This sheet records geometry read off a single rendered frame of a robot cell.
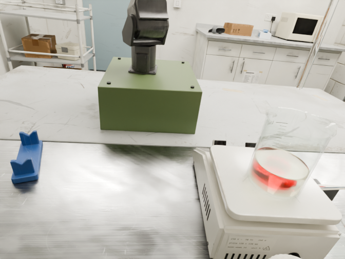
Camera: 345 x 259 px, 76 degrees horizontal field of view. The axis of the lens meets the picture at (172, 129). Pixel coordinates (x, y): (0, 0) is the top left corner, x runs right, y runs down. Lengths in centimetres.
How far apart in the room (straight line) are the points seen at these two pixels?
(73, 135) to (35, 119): 11
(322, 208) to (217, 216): 11
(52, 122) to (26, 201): 23
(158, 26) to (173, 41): 265
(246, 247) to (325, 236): 8
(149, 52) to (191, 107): 15
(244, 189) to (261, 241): 5
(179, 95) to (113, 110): 14
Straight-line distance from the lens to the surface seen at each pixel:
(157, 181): 37
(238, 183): 26
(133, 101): 46
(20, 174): 40
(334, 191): 44
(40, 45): 241
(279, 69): 302
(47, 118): 57
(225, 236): 25
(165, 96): 46
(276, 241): 28
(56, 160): 43
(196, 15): 316
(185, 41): 317
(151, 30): 49
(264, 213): 25
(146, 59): 52
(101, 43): 320
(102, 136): 48
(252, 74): 288
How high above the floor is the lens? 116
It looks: 30 degrees down
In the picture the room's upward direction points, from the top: 7 degrees clockwise
